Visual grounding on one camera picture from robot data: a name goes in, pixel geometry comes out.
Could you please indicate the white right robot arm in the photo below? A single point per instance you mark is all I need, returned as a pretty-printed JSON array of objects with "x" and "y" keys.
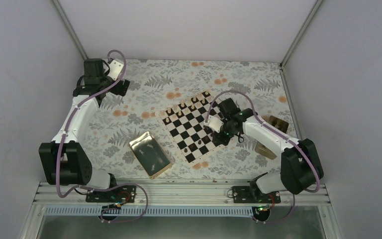
[{"x": 300, "y": 164}]

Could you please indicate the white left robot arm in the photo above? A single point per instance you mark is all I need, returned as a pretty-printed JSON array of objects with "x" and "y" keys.
[{"x": 63, "y": 159}]

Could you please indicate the aluminium rail frame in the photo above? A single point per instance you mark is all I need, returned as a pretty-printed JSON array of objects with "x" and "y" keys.
[{"x": 181, "y": 209}]

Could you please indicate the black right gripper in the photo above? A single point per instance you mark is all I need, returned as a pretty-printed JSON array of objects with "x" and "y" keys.
[{"x": 224, "y": 141}]

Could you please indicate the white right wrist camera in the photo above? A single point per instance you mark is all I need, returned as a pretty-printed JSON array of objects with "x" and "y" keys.
[{"x": 214, "y": 123}]

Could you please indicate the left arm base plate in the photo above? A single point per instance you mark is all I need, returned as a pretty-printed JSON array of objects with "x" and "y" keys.
[{"x": 111, "y": 194}]

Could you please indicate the gold tin left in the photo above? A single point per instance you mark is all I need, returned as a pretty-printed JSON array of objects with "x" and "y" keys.
[{"x": 150, "y": 155}]

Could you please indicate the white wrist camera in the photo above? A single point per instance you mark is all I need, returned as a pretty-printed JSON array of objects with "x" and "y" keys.
[
  {"x": 116, "y": 68},
  {"x": 214, "y": 123}
]

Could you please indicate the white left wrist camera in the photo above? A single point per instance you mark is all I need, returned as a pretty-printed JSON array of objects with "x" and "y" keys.
[{"x": 116, "y": 68}]

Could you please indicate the floral patterned table mat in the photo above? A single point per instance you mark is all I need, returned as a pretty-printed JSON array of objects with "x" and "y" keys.
[{"x": 169, "y": 99}]

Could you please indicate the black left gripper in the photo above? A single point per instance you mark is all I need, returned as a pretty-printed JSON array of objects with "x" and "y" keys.
[{"x": 117, "y": 90}]

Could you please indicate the black and white chessboard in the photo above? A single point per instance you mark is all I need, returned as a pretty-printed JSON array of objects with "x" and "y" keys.
[{"x": 183, "y": 122}]

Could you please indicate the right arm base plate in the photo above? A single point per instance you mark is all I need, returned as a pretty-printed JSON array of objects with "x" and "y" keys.
[{"x": 248, "y": 195}]

